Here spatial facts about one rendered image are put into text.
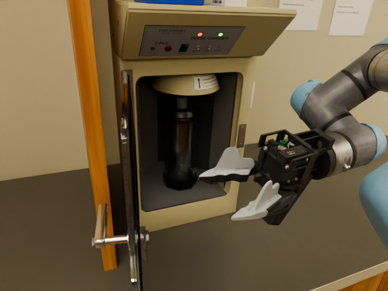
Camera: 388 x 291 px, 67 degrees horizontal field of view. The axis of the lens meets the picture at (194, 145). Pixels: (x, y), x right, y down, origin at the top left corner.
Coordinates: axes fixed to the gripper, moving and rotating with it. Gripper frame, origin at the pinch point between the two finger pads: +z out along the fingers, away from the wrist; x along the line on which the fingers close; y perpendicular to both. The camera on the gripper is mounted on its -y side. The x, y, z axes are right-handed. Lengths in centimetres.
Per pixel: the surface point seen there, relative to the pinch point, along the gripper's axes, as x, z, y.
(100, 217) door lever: -9.1, 15.1, -6.7
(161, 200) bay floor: -28.9, -5.0, -29.1
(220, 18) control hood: -21.2, -10.3, 20.1
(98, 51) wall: -74, -1, -2
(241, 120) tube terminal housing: -26.3, -25.0, -5.7
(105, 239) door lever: -4.4, 15.6, -6.2
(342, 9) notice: -63, -101, 15
